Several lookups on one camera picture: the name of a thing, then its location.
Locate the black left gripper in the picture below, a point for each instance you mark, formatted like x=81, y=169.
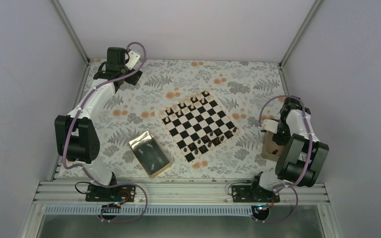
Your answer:
x=134, y=79

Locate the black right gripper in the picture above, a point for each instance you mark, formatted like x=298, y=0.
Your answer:
x=283, y=140

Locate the gold tin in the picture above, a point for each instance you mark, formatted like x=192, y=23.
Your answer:
x=149, y=154
x=268, y=146

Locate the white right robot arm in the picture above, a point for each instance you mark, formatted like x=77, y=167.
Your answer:
x=303, y=155

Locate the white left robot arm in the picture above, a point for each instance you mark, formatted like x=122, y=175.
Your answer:
x=77, y=140

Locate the black and white chessboard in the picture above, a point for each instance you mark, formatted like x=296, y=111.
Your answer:
x=190, y=119

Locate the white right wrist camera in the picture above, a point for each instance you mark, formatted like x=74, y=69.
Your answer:
x=270, y=125

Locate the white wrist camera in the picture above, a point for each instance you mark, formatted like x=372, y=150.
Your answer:
x=132, y=58
x=270, y=125

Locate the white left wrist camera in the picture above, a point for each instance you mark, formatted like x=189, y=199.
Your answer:
x=132, y=58

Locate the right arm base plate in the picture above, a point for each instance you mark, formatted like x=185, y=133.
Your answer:
x=248, y=194

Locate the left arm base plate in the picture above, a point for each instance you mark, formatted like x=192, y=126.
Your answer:
x=118, y=194

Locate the aluminium rail frame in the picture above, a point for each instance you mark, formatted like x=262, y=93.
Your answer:
x=163, y=196

